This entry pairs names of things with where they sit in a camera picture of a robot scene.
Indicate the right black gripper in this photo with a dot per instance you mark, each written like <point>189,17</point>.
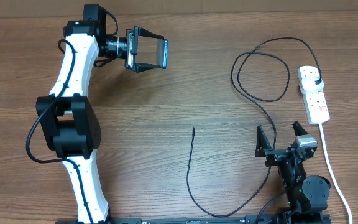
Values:
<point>275,155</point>

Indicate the cardboard wall panel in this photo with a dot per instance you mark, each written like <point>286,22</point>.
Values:
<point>59,8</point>

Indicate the white charger plug adapter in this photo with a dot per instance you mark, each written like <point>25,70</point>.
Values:
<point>310,85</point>

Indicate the blue screen smartphone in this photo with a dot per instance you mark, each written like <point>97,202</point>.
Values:
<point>161,53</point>

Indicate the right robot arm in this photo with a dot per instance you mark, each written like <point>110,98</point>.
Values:
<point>307,195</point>

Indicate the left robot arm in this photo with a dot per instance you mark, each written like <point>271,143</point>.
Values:
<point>68,121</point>

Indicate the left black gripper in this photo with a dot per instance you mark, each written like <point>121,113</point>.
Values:
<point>132,46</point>

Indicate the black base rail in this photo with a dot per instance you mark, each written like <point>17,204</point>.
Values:
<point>248,219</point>

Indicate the white power strip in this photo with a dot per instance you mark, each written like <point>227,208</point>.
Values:
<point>315,103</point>

